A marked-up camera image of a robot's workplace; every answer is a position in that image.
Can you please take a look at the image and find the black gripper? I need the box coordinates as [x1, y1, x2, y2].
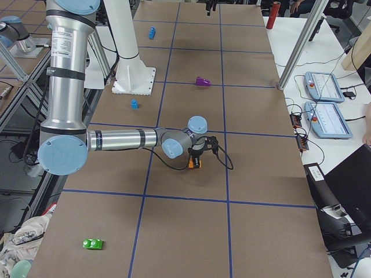
[188, 141, 205, 168]

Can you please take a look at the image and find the orange trapezoid block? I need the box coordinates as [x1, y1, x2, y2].
[188, 156, 202, 169]

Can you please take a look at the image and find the purple trapezoid block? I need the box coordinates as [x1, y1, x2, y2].
[195, 76, 211, 87]

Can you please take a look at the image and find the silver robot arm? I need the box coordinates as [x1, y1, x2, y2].
[38, 1, 208, 175]

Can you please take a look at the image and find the blue double block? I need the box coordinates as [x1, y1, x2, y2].
[148, 26, 156, 40]

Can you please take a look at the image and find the red cylinder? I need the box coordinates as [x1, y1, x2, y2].
[266, 1, 281, 30]

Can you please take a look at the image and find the small blue block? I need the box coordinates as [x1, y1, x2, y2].
[130, 99, 139, 109]

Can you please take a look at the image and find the black power strip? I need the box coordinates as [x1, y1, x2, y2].
[290, 114, 302, 129]
[296, 135, 309, 152]

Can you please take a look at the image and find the green double block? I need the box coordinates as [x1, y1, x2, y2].
[82, 238, 104, 250]

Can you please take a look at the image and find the near teach pendant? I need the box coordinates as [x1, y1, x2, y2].
[304, 101, 353, 140]

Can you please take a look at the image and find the teach pendant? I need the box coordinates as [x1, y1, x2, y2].
[304, 71, 345, 103]
[304, 101, 353, 140]

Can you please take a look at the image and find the far teach pendant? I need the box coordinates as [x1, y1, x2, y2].
[304, 71, 345, 103]

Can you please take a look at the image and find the crumpled cloth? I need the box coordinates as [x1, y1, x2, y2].
[1, 213, 52, 277]

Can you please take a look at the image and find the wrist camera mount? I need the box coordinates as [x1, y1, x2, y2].
[204, 136, 219, 155]
[210, 0, 218, 11]

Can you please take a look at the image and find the aluminium frame post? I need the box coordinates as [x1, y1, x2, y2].
[277, 0, 329, 91]

